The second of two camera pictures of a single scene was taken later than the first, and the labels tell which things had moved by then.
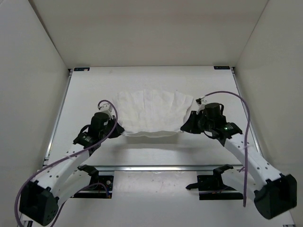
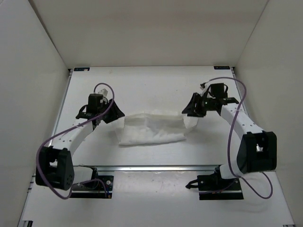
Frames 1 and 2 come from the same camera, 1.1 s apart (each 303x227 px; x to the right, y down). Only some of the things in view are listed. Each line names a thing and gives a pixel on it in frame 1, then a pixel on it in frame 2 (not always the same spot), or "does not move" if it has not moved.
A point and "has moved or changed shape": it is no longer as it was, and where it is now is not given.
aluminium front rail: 160,168 does not move
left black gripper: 120,130 → 116,112
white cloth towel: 151,113 has moved or changed shape
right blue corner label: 221,67 does not move
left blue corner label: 83,69 does not move
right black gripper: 190,126 → 192,109
